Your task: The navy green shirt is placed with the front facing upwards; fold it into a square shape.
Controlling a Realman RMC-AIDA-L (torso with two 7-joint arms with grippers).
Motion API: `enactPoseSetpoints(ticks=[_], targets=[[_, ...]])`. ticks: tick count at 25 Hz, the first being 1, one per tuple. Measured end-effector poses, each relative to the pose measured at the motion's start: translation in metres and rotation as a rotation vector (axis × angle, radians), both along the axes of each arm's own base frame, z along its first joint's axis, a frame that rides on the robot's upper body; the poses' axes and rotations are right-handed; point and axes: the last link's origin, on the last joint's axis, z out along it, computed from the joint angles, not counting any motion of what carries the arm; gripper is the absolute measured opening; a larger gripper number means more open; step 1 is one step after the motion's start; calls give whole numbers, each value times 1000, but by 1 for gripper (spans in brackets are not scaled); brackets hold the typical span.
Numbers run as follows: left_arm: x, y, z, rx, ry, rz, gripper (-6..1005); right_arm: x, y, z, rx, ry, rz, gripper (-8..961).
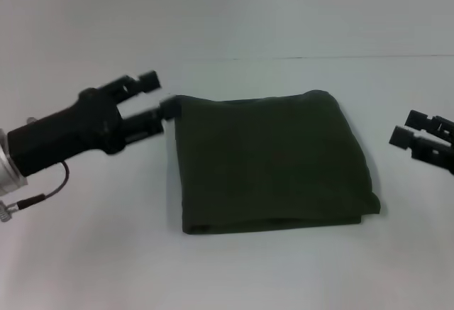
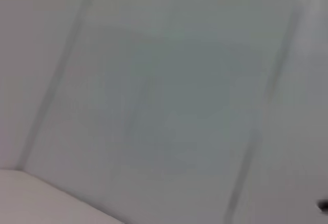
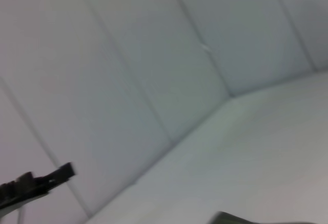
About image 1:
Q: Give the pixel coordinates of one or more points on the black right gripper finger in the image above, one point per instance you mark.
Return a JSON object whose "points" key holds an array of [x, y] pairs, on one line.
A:
{"points": [[415, 143], [429, 122]]}

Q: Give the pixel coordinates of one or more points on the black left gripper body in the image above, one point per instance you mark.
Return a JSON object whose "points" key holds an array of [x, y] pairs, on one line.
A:
{"points": [[67, 129]]}

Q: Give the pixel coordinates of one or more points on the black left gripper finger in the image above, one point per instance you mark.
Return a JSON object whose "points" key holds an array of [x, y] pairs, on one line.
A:
{"points": [[142, 84], [152, 118]]}

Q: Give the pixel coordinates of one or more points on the dark green FREE t-shirt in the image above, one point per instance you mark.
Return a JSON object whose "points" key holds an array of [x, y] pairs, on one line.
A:
{"points": [[273, 161]]}

